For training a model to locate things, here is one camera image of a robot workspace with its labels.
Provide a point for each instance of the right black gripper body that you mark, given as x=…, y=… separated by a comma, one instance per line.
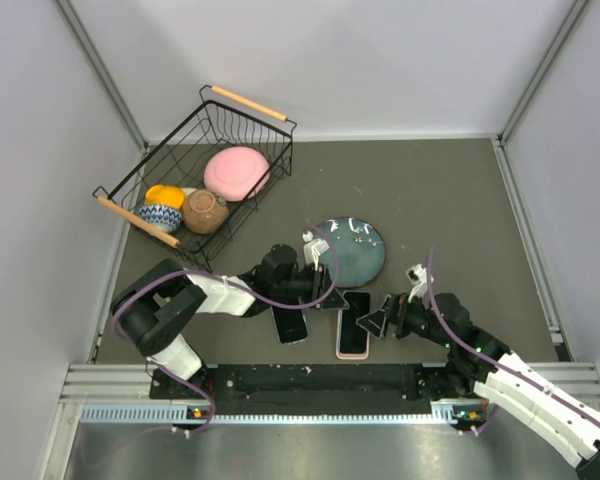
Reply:
x=413, y=316

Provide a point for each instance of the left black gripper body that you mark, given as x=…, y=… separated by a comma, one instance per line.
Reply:
x=307, y=283

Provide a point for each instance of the black phone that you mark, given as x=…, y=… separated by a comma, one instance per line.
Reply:
x=354, y=330

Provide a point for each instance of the blue phone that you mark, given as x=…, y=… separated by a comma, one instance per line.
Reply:
x=290, y=327

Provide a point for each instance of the pink phone case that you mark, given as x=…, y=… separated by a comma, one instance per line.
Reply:
x=352, y=356

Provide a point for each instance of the clear phone case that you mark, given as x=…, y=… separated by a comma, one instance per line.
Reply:
x=305, y=325

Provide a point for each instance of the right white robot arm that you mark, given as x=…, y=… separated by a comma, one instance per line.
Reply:
x=478, y=364

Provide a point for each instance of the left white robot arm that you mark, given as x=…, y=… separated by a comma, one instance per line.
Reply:
x=154, y=310

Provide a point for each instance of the blue ceramic plate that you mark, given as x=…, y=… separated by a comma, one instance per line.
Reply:
x=359, y=251

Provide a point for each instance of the brown ceramic bowl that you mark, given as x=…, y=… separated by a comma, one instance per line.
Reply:
x=204, y=211

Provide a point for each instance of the pink plate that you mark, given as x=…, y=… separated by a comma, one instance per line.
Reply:
x=236, y=173

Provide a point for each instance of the blue patterned bowl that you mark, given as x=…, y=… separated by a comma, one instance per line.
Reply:
x=164, y=217

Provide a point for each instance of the yellow bowl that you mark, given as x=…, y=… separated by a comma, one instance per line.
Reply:
x=171, y=196

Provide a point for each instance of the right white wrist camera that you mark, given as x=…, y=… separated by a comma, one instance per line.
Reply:
x=420, y=280

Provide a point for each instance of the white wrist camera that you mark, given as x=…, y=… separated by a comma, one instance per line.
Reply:
x=420, y=280
x=314, y=249

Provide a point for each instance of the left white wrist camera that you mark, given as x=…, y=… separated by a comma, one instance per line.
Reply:
x=314, y=249

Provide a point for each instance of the black wire basket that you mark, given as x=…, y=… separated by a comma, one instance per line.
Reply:
x=222, y=120

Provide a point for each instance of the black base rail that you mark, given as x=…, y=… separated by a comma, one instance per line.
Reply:
x=325, y=389

